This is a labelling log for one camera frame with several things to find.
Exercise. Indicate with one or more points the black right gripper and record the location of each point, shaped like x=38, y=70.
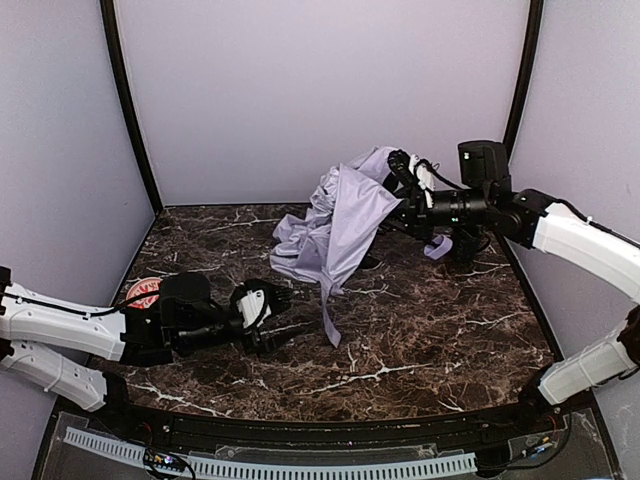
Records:
x=409, y=208

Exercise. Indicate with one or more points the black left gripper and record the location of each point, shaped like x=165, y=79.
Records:
x=251, y=335

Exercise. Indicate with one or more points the lavender and black folding umbrella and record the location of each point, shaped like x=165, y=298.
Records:
x=328, y=244

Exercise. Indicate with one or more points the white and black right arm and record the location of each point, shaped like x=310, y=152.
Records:
x=485, y=200

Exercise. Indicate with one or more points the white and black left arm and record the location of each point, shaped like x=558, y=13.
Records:
x=183, y=318

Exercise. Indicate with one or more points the dark green ceramic mug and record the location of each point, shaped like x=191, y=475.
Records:
x=468, y=243

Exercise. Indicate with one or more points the red patterned ceramic bowl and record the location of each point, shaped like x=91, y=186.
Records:
x=142, y=292

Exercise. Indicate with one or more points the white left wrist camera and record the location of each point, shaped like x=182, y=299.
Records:
x=256, y=300

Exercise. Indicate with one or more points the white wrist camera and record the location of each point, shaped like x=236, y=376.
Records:
x=256, y=300
x=412, y=171

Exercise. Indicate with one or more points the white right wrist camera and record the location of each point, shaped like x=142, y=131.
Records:
x=412, y=171

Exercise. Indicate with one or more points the grey slotted cable duct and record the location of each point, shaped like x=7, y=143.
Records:
x=264, y=464

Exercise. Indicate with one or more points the black right corner post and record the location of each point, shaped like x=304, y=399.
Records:
x=515, y=100

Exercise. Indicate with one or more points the black corner post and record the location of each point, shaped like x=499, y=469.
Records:
x=515, y=100
x=126, y=101

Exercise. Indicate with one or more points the black left corner post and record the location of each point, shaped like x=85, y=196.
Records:
x=126, y=101

